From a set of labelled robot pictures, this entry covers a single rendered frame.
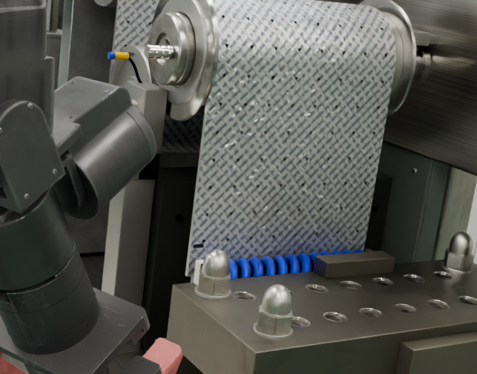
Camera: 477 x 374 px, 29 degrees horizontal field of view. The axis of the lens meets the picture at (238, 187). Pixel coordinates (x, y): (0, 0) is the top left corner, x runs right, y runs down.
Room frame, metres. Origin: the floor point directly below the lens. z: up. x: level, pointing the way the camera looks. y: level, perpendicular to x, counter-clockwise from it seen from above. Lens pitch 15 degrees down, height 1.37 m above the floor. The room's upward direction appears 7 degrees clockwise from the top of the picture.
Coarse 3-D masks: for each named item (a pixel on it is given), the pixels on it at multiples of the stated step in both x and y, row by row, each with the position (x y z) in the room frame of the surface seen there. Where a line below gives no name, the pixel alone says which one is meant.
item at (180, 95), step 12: (180, 0) 0.98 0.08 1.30; (192, 0) 0.95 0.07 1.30; (192, 12) 0.95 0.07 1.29; (204, 24) 0.93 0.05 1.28; (204, 36) 0.93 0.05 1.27; (396, 36) 1.07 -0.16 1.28; (204, 48) 0.92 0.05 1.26; (396, 48) 1.06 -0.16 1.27; (204, 60) 0.92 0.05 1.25; (396, 60) 1.06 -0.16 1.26; (192, 72) 0.94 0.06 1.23; (396, 72) 1.06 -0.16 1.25; (192, 84) 0.94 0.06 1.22; (396, 84) 1.06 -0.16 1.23; (168, 96) 0.98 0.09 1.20; (180, 96) 0.96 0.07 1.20; (192, 96) 0.94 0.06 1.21
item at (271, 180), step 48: (240, 144) 0.95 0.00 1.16; (288, 144) 0.98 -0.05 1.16; (336, 144) 1.01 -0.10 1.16; (240, 192) 0.95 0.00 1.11; (288, 192) 0.98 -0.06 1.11; (336, 192) 1.02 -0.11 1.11; (192, 240) 0.92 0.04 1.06; (240, 240) 0.96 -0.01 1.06; (288, 240) 0.99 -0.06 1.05; (336, 240) 1.03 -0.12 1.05
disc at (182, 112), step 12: (168, 0) 1.00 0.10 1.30; (204, 0) 0.94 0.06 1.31; (156, 12) 1.03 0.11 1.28; (180, 12) 0.98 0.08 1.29; (204, 12) 0.94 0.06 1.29; (216, 24) 0.92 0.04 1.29; (216, 36) 0.91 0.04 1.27; (216, 48) 0.91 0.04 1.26; (216, 60) 0.91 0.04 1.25; (204, 72) 0.92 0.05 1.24; (156, 84) 1.01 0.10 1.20; (204, 84) 0.92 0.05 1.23; (204, 96) 0.92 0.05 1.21; (168, 108) 0.98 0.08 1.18; (180, 108) 0.96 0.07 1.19; (192, 108) 0.94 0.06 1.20; (180, 120) 0.96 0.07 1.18
